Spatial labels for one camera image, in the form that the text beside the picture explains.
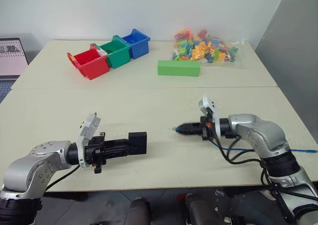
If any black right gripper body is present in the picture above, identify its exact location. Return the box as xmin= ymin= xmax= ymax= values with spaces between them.
xmin=200 ymin=115 xmax=217 ymax=141

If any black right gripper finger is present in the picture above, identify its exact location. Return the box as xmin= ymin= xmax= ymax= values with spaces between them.
xmin=177 ymin=128 xmax=203 ymax=137
xmin=176 ymin=122 xmax=202 ymax=130

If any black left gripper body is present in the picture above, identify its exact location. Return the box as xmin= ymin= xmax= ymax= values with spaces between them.
xmin=84 ymin=132 xmax=108 ymax=175

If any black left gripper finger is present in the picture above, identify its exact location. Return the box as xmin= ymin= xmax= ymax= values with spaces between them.
xmin=105 ymin=138 xmax=130 ymax=150
xmin=105 ymin=147 xmax=138 ymax=159

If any small black box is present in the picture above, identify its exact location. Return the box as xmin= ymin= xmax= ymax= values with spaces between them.
xmin=128 ymin=131 xmax=148 ymax=156

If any blue Ethernet cable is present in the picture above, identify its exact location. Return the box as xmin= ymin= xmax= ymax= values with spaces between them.
xmin=170 ymin=126 xmax=318 ymax=153

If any green rectangular block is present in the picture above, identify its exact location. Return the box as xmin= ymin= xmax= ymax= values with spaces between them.
xmin=157 ymin=59 xmax=201 ymax=77

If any dark rounded shape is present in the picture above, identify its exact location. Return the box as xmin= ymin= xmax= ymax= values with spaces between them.
xmin=127 ymin=197 xmax=151 ymax=225
xmin=184 ymin=193 xmax=226 ymax=225

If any bag of coloured bricks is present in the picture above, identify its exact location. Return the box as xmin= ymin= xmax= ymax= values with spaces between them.
xmin=169 ymin=28 xmax=246 ymax=69

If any red plastic bin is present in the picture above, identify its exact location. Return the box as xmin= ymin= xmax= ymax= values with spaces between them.
xmin=66 ymin=48 xmax=110 ymax=80

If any green plastic bin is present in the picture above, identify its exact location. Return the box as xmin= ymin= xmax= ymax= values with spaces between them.
xmin=98 ymin=35 xmax=132 ymax=69

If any blue plastic bin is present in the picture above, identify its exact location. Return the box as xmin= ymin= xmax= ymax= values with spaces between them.
xmin=121 ymin=28 xmax=151 ymax=60

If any grey partition panel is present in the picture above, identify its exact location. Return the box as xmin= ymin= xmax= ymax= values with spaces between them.
xmin=253 ymin=0 xmax=318 ymax=145

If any open laptop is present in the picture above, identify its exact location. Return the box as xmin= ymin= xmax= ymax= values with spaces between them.
xmin=0 ymin=37 xmax=29 ymax=104

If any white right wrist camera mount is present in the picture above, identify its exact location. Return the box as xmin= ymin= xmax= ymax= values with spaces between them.
xmin=198 ymin=96 xmax=222 ymax=139

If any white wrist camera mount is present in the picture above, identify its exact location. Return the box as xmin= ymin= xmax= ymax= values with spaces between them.
xmin=76 ymin=113 xmax=101 ymax=168
xmin=198 ymin=96 xmax=222 ymax=139

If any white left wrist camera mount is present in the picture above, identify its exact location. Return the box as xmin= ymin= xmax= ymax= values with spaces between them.
xmin=76 ymin=113 xmax=101 ymax=168

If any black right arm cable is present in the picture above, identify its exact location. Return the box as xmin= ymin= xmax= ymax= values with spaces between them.
xmin=214 ymin=133 xmax=318 ymax=223

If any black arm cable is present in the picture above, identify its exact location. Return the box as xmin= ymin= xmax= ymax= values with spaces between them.
xmin=214 ymin=133 xmax=318 ymax=223
xmin=45 ymin=164 xmax=81 ymax=193

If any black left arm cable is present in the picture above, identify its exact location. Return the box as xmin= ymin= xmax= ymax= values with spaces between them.
xmin=45 ymin=164 xmax=81 ymax=193

